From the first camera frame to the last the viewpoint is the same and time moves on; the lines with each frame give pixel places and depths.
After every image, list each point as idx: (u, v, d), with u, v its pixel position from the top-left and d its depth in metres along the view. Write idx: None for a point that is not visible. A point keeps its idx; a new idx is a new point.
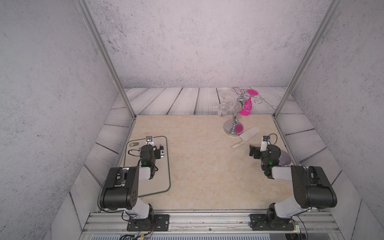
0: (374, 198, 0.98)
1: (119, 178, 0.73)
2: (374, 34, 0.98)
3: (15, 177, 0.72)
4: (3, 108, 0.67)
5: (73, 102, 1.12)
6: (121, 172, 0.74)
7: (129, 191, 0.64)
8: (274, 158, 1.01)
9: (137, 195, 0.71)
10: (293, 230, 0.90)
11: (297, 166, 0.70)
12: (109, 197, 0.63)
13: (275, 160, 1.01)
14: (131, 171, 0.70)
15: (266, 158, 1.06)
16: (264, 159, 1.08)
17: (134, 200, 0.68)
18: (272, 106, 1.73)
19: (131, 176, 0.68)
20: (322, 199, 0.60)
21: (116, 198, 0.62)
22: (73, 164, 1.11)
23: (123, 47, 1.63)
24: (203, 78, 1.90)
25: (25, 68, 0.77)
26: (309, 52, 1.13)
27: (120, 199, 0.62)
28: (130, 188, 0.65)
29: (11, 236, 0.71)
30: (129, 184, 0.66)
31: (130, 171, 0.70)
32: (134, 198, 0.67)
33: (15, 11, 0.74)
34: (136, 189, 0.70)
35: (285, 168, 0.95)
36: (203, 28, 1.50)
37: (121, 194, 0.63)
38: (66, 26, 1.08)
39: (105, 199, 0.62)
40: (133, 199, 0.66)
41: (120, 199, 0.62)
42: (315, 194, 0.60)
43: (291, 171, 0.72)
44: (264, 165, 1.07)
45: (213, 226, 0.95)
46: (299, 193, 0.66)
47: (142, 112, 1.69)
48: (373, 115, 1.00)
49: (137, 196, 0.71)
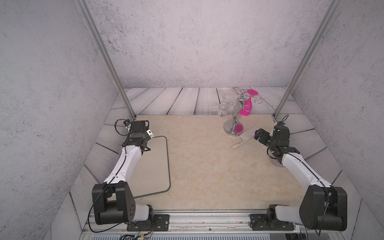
0: (374, 198, 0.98)
1: (108, 191, 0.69)
2: (374, 34, 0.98)
3: (15, 177, 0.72)
4: (3, 108, 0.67)
5: (73, 102, 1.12)
6: (108, 187, 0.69)
7: (125, 212, 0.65)
8: (284, 138, 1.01)
9: (134, 204, 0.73)
10: (293, 230, 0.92)
11: (318, 192, 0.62)
12: (107, 219, 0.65)
13: (285, 140, 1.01)
14: (120, 192, 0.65)
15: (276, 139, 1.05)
16: (273, 141, 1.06)
17: (133, 210, 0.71)
18: (272, 106, 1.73)
19: (122, 199, 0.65)
20: (330, 221, 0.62)
21: (114, 216, 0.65)
22: (73, 164, 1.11)
23: (123, 47, 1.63)
24: (203, 78, 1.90)
25: (25, 68, 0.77)
26: (309, 53, 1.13)
27: (118, 218, 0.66)
28: (125, 210, 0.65)
29: (11, 236, 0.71)
30: (122, 206, 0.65)
31: (119, 192, 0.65)
32: (132, 210, 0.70)
33: (15, 11, 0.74)
34: (131, 202, 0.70)
35: (298, 164, 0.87)
36: (203, 28, 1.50)
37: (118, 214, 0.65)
38: (66, 26, 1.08)
39: (103, 218, 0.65)
40: (131, 212, 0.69)
41: (119, 217, 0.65)
42: (324, 219, 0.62)
43: (308, 192, 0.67)
44: (273, 146, 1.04)
45: (213, 226, 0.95)
46: (307, 211, 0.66)
47: (142, 112, 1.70)
48: (373, 115, 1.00)
49: (134, 204, 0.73)
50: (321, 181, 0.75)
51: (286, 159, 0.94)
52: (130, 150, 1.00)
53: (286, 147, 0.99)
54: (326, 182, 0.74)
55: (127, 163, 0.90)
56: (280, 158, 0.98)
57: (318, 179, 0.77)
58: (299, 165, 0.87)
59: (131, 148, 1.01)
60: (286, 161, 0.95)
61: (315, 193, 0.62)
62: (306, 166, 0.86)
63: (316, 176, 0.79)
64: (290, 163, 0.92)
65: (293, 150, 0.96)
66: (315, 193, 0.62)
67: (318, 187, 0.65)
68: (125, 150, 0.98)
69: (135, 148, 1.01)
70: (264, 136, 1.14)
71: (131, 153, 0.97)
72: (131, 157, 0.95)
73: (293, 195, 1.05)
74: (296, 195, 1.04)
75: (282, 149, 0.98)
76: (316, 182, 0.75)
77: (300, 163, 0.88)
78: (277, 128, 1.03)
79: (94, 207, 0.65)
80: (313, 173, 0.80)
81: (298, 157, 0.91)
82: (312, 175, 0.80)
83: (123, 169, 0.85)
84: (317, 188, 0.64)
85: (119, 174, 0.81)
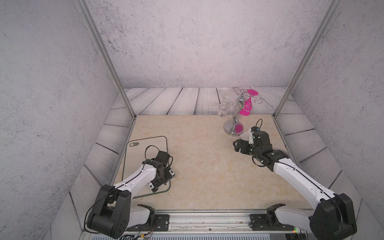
0: (374, 198, 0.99)
1: (111, 197, 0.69)
2: (374, 34, 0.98)
3: (15, 177, 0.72)
4: (3, 108, 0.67)
5: (73, 102, 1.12)
6: (114, 192, 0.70)
7: (116, 225, 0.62)
8: (267, 143, 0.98)
9: (127, 221, 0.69)
10: (293, 230, 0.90)
11: (328, 208, 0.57)
12: (96, 225, 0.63)
13: (268, 145, 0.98)
14: (121, 200, 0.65)
15: (260, 147, 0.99)
16: (258, 149, 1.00)
17: (122, 228, 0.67)
18: (272, 106, 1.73)
19: (119, 209, 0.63)
20: (348, 232, 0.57)
21: (103, 226, 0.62)
22: (73, 164, 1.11)
23: (123, 47, 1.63)
24: (203, 78, 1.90)
25: (25, 68, 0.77)
26: (309, 52, 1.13)
27: (106, 229, 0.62)
28: (117, 222, 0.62)
29: (11, 236, 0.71)
30: (115, 217, 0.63)
31: (120, 200, 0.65)
32: (122, 227, 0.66)
33: (16, 11, 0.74)
34: (125, 217, 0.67)
35: (292, 171, 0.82)
36: (203, 28, 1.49)
37: (107, 224, 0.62)
38: (66, 26, 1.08)
39: (94, 223, 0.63)
40: (120, 229, 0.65)
41: (107, 229, 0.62)
42: (342, 232, 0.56)
43: (317, 210, 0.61)
44: (260, 154, 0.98)
45: (213, 226, 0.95)
46: (320, 228, 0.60)
47: (142, 112, 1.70)
48: (373, 115, 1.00)
49: (126, 221, 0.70)
50: (324, 192, 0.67)
51: (279, 168, 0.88)
52: (148, 168, 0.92)
53: (273, 152, 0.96)
54: (330, 192, 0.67)
55: (140, 177, 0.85)
56: (270, 166, 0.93)
57: (321, 190, 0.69)
58: (296, 175, 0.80)
59: (149, 167, 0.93)
60: (280, 171, 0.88)
61: (326, 210, 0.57)
62: (302, 175, 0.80)
63: (317, 186, 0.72)
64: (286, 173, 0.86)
65: (281, 156, 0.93)
66: (326, 210, 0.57)
67: (326, 202, 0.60)
68: (144, 166, 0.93)
69: (153, 168, 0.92)
70: (245, 146, 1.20)
71: (148, 170, 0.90)
72: (147, 174, 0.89)
73: (293, 195, 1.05)
74: (296, 194, 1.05)
75: (271, 157, 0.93)
76: (321, 195, 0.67)
77: (295, 171, 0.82)
78: (258, 135, 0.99)
79: (92, 207, 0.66)
80: (314, 184, 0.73)
81: (291, 165, 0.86)
82: (314, 186, 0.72)
83: (134, 181, 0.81)
84: (325, 204, 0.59)
85: (128, 184, 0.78)
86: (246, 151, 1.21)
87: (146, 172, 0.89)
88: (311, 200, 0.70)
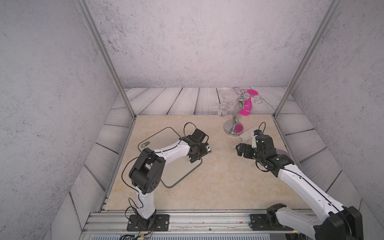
0: (374, 198, 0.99)
1: (149, 158, 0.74)
2: (374, 34, 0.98)
3: (15, 177, 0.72)
4: (3, 108, 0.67)
5: (73, 102, 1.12)
6: (152, 155, 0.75)
7: (148, 183, 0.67)
8: (271, 147, 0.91)
9: (157, 183, 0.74)
10: (293, 230, 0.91)
11: (338, 223, 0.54)
12: (134, 177, 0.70)
13: (272, 149, 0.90)
14: (156, 164, 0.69)
15: (263, 151, 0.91)
16: (261, 153, 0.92)
17: (153, 187, 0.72)
18: (272, 106, 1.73)
19: (153, 170, 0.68)
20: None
21: (139, 180, 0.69)
22: (73, 164, 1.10)
23: (123, 47, 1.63)
24: (203, 78, 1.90)
25: (25, 68, 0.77)
26: (310, 52, 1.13)
27: (140, 184, 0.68)
28: (149, 181, 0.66)
29: (11, 236, 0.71)
30: (149, 176, 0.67)
31: (156, 163, 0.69)
32: (153, 186, 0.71)
33: (16, 11, 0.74)
34: (157, 179, 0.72)
35: (299, 179, 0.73)
36: (203, 28, 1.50)
37: (142, 180, 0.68)
38: (66, 26, 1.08)
39: (132, 176, 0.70)
40: (151, 187, 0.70)
41: (141, 184, 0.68)
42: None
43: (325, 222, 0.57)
44: (264, 159, 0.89)
45: (213, 226, 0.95)
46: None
47: (142, 112, 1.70)
48: (373, 115, 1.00)
49: (157, 184, 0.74)
50: (333, 204, 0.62)
51: (284, 175, 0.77)
52: (182, 144, 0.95)
53: (278, 157, 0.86)
54: (339, 205, 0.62)
55: (175, 149, 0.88)
56: (275, 171, 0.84)
57: (329, 201, 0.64)
58: (302, 184, 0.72)
59: (183, 143, 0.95)
60: (284, 176, 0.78)
61: (336, 225, 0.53)
62: (309, 183, 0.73)
63: (325, 197, 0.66)
64: (290, 179, 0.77)
65: (287, 162, 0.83)
66: (335, 225, 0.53)
67: (334, 215, 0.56)
68: (180, 141, 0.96)
69: (186, 145, 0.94)
70: (248, 150, 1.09)
71: (182, 146, 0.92)
72: (180, 149, 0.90)
73: (293, 195, 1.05)
74: (296, 195, 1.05)
75: (275, 162, 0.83)
76: (330, 208, 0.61)
77: (302, 180, 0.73)
78: (260, 139, 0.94)
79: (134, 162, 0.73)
80: (321, 195, 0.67)
81: (297, 173, 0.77)
82: (321, 197, 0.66)
83: (169, 152, 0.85)
84: (334, 218, 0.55)
85: (164, 152, 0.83)
86: (250, 156, 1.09)
87: (180, 148, 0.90)
88: (318, 212, 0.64)
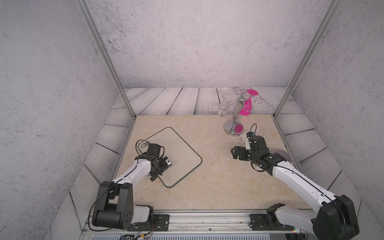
0: (374, 198, 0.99)
1: (112, 192, 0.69)
2: (374, 34, 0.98)
3: (15, 177, 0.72)
4: (3, 108, 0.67)
5: (73, 102, 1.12)
6: (114, 186, 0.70)
7: (122, 216, 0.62)
8: (264, 147, 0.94)
9: (132, 213, 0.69)
10: (293, 230, 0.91)
11: (331, 212, 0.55)
12: (101, 220, 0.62)
13: (265, 148, 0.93)
14: (123, 192, 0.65)
15: (257, 151, 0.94)
16: (255, 153, 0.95)
17: (130, 218, 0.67)
18: (272, 106, 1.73)
19: (123, 200, 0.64)
20: (351, 235, 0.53)
21: (109, 219, 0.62)
22: (73, 164, 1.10)
23: (123, 47, 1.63)
24: (203, 78, 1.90)
25: (25, 68, 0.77)
26: (309, 52, 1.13)
27: (113, 222, 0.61)
28: (123, 213, 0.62)
29: (11, 236, 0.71)
30: (121, 207, 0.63)
31: (122, 193, 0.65)
32: (128, 217, 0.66)
33: (16, 11, 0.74)
34: (130, 208, 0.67)
35: (292, 176, 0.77)
36: (203, 28, 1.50)
37: (114, 217, 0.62)
38: (66, 26, 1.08)
39: (98, 220, 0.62)
40: (127, 219, 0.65)
41: (114, 222, 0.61)
42: (346, 235, 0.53)
43: (319, 212, 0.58)
44: (258, 159, 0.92)
45: (213, 226, 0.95)
46: (322, 230, 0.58)
47: (142, 112, 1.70)
48: (373, 115, 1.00)
49: (132, 214, 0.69)
50: (325, 194, 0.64)
51: (278, 172, 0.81)
52: (142, 161, 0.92)
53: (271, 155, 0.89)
54: (331, 195, 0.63)
55: (136, 170, 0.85)
56: (269, 170, 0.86)
57: (321, 192, 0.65)
58: (296, 179, 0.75)
59: (143, 160, 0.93)
60: (279, 174, 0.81)
61: (330, 214, 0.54)
62: (302, 178, 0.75)
63: (318, 189, 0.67)
64: (284, 176, 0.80)
65: (280, 159, 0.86)
66: (329, 214, 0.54)
67: (328, 205, 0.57)
68: (138, 160, 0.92)
69: (147, 161, 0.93)
70: (242, 152, 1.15)
71: (143, 164, 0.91)
72: (143, 167, 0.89)
73: (293, 195, 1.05)
74: (296, 194, 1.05)
75: (268, 161, 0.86)
76: (323, 198, 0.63)
77: (295, 175, 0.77)
78: (253, 140, 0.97)
79: (94, 205, 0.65)
80: (314, 187, 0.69)
81: (289, 168, 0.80)
82: (314, 189, 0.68)
83: (132, 175, 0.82)
84: (327, 207, 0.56)
85: (127, 177, 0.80)
86: (245, 158, 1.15)
87: (142, 166, 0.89)
88: (313, 205, 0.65)
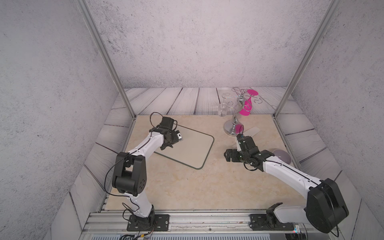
0: (374, 198, 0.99)
1: (128, 161, 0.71)
2: (374, 34, 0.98)
3: (15, 177, 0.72)
4: (3, 108, 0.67)
5: (73, 102, 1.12)
6: (129, 157, 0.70)
7: (137, 183, 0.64)
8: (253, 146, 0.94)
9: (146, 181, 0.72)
10: (293, 230, 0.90)
11: (318, 195, 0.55)
12: (119, 183, 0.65)
13: (254, 147, 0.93)
14: (137, 163, 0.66)
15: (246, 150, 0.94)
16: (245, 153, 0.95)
17: (143, 185, 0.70)
18: (272, 106, 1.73)
19: (137, 168, 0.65)
20: (339, 217, 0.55)
21: (126, 184, 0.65)
22: (73, 164, 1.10)
23: (123, 47, 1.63)
24: (202, 78, 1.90)
25: (26, 68, 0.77)
26: (310, 51, 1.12)
27: (129, 188, 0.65)
28: (137, 181, 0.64)
29: (11, 236, 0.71)
30: (136, 176, 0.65)
31: (137, 163, 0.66)
32: (142, 184, 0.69)
33: (16, 11, 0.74)
34: (145, 177, 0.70)
35: (280, 166, 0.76)
36: (203, 28, 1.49)
37: (129, 184, 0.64)
38: (66, 26, 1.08)
39: (116, 184, 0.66)
40: (141, 185, 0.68)
41: (130, 188, 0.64)
42: (335, 217, 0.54)
43: (308, 197, 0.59)
44: (248, 158, 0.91)
45: (213, 226, 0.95)
46: (313, 216, 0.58)
47: (142, 112, 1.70)
48: (373, 115, 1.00)
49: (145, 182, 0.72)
50: (312, 180, 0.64)
51: (267, 167, 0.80)
52: (155, 134, 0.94)
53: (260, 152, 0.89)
54: (317, 179, 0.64)
55: (150, 143, 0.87)
56: (260, 167, 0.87)
57: (308, 179, 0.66)
58: (285, 170, 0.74)
59: (156, 134, 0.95)
60: (269, 169, 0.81)
61: (317, 197, 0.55)
62: (290, 168, 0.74)
63: (305, 176, 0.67)
64: (274, 169, 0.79)
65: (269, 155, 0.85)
66: (316, 197, 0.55)
67: (315, 189, 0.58)
68: (151, 133, 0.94)
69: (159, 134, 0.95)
70: (234, 153, 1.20)
71: (156, 137, 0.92)
72: (155, 140, 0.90)
73: (293, 195, 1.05)
74: (296, 194, 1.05)
75: (258, 158, 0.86)
76: (310, 184, 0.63)
77: (283, 167, 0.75)
78: (242, 140, 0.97)
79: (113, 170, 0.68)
80: (301, 174, 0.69)
81: (278, 161, 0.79)
82: (301, 176, 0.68)
83: (145, 147, 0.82)
84: (314, 191, 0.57)
85: (141, 149, 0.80)
86: (237, 159, 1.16)
87: (155, 139, 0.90)
88: (303, 193, 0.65)
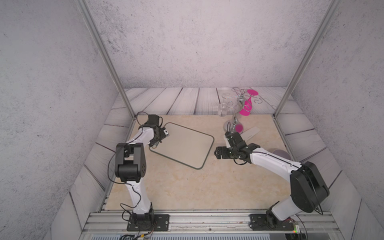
0: (374, 198, 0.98)
1: (127, 151, 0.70)
2: (374, 34, 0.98)
3: (15, 177, 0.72)
4: (3, 108, 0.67)
5: (73, 102, 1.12)
6: (128, 146, 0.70)
7: (141, 168, 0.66)
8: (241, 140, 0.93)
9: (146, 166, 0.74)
10: (293, 231, 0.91)
11: (300, 177, 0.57)
12: (122, 171, 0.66)
13: (242, 141, 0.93)
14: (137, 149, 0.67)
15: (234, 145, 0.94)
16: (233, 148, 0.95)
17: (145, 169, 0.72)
18: (272, 106, 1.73)
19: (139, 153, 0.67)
20: (322, 197, 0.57)
21: (130, 171, 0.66)
22: (73, 164, 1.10)
23: (123, 47, 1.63)
24: (202, 78, 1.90)
25: (26, 68, 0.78)
26: (310, 51, 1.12)
27: (134, 174, 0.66)
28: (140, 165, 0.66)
29: (11, 236, 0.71)
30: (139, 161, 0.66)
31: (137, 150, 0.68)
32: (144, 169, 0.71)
33: (16, 11, 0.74)
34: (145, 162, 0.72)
35: (266, 155, 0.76)
36: (203, 28, 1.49)
37: (133, 170, 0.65)
38: (66, 26, 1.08)
39: (120, 173, 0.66)
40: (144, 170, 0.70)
41: (135, 174, 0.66)
42: (317, 198, 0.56)
43: (291, 181, 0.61)
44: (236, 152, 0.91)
45: (213, 226, 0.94)
46: (298, 199, 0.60)
47: (142, 112, 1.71)
48: (373, 115, 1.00)
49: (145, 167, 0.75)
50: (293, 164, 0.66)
51: (254, 158, 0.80)
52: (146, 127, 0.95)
53: (247, 146, 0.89)
54: (297, 163, 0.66)
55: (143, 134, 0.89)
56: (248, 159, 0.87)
57: (290, 163, 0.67)
58: (270, 159, 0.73)
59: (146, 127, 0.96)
60: (256, 160, 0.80)
61: (298, 179, 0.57)
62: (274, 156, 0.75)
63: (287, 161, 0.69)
64: (259, 160, 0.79)
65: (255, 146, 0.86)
66: (298, 179, 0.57)
67: (297, 172, 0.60)
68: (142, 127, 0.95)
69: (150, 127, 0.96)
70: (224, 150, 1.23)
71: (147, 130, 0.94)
72: (148, 132, 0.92)
73: None
74: None
75: (246, 151, 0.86)
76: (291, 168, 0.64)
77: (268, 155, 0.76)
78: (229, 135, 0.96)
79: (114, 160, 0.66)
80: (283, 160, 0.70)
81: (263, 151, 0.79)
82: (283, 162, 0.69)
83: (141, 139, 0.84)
84: (296, 174, 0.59)
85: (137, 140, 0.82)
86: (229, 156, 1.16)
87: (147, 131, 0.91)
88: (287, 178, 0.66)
